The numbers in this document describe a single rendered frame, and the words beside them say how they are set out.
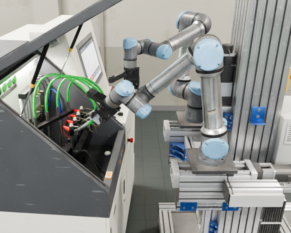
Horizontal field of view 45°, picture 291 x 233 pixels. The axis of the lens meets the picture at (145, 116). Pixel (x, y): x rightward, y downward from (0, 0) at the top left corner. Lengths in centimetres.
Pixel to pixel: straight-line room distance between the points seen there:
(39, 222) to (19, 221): 10
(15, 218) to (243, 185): 116
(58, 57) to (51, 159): 77
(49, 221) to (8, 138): 49
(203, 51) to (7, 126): 91
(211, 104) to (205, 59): 20
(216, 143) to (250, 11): 63
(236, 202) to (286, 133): 47
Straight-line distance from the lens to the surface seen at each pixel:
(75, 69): 221
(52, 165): 169
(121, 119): 233
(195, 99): 215
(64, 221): 187
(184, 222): 269
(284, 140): 199
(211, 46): 141
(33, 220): 193
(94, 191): 172
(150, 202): 317
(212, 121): 153
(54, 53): 222
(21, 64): 196
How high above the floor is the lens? 197
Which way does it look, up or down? 24 degrees down
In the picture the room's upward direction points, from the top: 1 degrees clockwise
